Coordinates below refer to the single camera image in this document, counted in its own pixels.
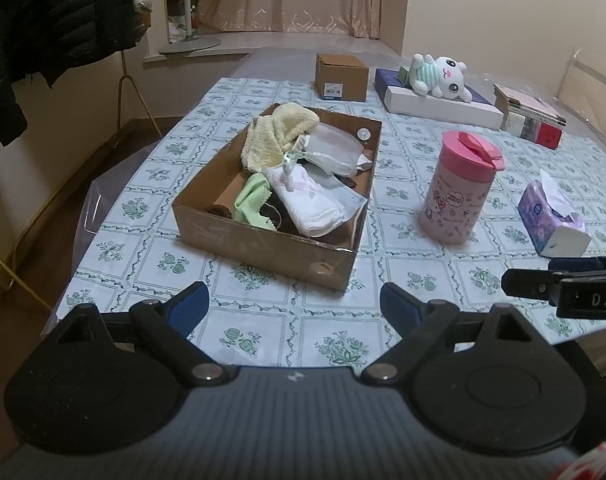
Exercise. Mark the white towel with pink print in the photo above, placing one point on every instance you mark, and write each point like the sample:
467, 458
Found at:
313, 205

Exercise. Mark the white plush toy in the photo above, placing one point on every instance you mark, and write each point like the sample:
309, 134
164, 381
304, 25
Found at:
445, 77

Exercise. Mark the clear plastic pouch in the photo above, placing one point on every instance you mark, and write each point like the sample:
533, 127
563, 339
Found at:
333, 149

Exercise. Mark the red white patterned cloth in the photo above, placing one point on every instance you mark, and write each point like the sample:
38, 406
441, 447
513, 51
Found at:
600, 465

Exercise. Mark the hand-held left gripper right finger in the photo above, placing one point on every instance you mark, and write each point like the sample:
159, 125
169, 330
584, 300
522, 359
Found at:
398, 303

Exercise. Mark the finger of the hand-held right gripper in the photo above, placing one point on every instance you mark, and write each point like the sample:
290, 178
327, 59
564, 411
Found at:
573, 263
528, 282

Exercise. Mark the white pole stand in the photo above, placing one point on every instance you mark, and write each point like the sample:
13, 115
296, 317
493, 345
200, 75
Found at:
188, 46

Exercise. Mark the pink lidded cup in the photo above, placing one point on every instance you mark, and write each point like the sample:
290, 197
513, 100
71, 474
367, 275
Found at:
453, 200

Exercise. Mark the gold clothes rack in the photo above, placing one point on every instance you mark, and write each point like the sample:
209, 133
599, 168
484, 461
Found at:
125, 66

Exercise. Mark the white flat box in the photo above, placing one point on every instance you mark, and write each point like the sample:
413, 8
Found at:
433, 107

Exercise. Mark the yellow towel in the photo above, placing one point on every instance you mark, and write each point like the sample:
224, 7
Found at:
273, 135

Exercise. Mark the green cleaning cloth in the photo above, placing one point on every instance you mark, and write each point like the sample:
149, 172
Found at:
253, 200

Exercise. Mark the dark blue flat box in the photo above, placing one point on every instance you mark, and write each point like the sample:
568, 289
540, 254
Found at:
385, 80

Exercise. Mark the purple tissue pack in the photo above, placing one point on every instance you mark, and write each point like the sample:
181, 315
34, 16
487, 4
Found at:
543, 215

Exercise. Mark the black puffer jacket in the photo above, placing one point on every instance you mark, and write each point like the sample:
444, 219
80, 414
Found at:
58, 10
3, 110

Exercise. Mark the small pale green box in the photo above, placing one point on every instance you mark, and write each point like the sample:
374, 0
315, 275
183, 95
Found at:
404, 75

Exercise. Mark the small closed cardboard box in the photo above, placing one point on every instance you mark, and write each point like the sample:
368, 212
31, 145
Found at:
340, 77

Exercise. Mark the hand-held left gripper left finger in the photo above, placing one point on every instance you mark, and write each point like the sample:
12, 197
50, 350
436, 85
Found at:
190, 306

